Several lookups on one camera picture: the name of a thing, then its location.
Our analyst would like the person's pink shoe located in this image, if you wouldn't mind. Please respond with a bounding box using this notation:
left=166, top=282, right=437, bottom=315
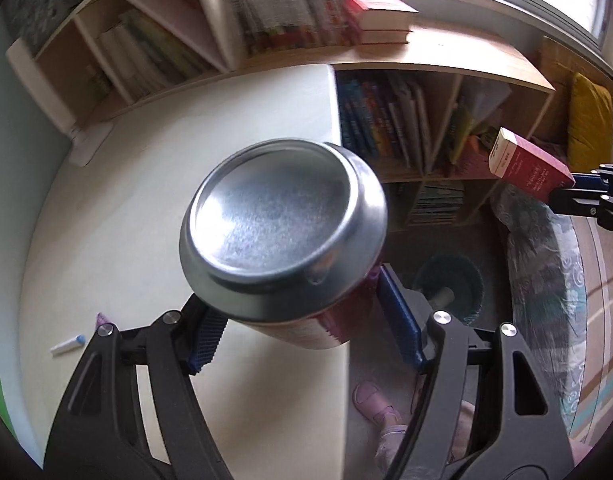
left=353, top=381, right=402, bottom=423

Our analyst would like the yellow cushion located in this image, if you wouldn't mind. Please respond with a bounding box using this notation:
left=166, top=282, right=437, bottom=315
left=567, top=72, right=613, bottom=173

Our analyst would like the stack of flat books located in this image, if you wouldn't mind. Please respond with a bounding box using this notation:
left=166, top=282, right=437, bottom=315
left=407, top=182, right=465, bottom=226

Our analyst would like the red drink can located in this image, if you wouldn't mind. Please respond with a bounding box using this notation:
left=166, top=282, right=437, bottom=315
left=179, top=137, right=389, bottom=351

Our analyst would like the row of pale books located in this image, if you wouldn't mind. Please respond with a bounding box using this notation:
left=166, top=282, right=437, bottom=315
left=94, top=10, right=212, bottom=101

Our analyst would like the person's leg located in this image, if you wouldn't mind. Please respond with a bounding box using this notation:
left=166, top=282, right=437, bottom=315
left=375, top=402, right=475, bottom=478

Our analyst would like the small maroon box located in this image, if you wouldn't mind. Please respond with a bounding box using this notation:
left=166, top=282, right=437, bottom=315
left=488, top=127, right=576, bottom=203

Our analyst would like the dark patterned wall picture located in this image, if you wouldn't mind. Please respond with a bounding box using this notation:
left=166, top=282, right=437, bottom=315
left=1, top=0, right=107, bottom=56

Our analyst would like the wooden bookshelf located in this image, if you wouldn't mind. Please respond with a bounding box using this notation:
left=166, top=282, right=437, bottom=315
left=6, top=0, right=557, bottom=231

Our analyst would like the dark teal trash bin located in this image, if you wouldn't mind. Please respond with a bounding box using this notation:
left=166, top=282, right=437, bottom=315
left=414, top=254, right=485, bottom=326

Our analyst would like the thin red book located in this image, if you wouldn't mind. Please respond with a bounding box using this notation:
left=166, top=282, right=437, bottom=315
left=359, top=27, right=413, bottom=46

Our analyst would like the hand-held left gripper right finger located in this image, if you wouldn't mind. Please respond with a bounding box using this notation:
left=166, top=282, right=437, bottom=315
left=377, top=262, right=575, bottom=480

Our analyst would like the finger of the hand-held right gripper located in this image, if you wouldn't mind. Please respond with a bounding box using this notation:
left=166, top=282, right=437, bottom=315
left=571, top=163, right=613, bottom=194
left=547, top=186, right=613, bottom=248

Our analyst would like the patterned grey blanket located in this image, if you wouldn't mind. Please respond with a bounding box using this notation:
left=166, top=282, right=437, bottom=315
left=491, top=180, right=587, bottom=436

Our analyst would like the thick red book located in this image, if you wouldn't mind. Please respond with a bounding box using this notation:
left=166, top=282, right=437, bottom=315
left=344, top=0, right=420, bottom=31

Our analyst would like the row of colourful books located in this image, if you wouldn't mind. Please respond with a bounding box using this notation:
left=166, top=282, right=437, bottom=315
left=221, top=0, right=352, bottom=56

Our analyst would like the row of blue and red books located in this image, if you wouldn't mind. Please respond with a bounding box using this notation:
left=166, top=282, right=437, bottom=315
left=337, top=72, right=462, bottom=171

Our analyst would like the small white tube blue cap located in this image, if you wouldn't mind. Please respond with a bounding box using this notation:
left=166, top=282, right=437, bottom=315
left=50, top=334, right=86, bottom=357

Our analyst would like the striped floor mat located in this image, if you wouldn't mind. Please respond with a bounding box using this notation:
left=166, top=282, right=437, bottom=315
left=569, top=220, right=613, bottom=443

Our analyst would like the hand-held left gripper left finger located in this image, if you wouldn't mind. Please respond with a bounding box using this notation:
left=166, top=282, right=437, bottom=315
left=43, top=292, right=237, bottom=480

